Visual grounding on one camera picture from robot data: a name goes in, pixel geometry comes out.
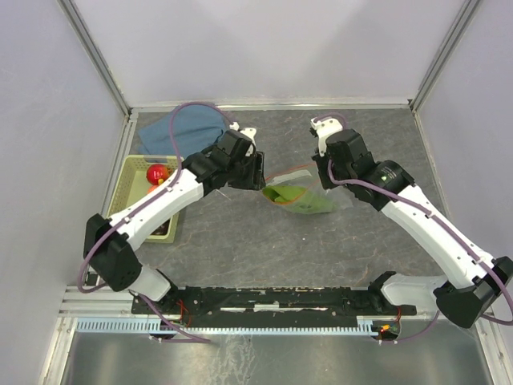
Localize clear zip top bag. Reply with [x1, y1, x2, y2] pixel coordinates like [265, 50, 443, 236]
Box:
[261, 163, 353, 215]

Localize green lettuce leaves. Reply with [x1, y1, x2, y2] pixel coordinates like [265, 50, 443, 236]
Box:
[262, 185, 337, 215]

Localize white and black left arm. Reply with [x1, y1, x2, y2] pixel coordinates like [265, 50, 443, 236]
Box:
[84, 127, 265, 313]

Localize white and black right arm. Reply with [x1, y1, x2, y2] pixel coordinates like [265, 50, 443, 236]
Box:
[310, 125, 512, 329]

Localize blue cloth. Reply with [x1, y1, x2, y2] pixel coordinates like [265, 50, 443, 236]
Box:
[137, 105, 227, 158]

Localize red apple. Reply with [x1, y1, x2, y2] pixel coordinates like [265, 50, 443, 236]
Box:
[146, 164, 170, 185]

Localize orange peach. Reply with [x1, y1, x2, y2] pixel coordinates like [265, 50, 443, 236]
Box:
[147, 185, 159, 194]

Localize dark purple fruit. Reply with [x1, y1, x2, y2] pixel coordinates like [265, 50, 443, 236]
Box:
[152, 224, 168, 236]

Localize pale green perforated basket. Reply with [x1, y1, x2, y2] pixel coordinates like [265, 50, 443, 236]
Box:
[107, 155, 179, 244]

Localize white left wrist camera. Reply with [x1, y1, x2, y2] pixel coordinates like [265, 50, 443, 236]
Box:
[228, 122, 257, 156]

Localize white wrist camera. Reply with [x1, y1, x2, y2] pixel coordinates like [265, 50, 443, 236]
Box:
[310, 115, 346, 156]
[228, 122, 257, 156]

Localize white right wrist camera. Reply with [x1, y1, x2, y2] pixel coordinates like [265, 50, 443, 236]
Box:
[310, 115, 346, 156]

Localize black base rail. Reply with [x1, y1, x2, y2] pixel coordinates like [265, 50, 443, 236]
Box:
[154, 286, 417, 329]

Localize light blue cable duct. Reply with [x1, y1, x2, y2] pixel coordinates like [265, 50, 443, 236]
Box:
[75, 316, 382, 334]

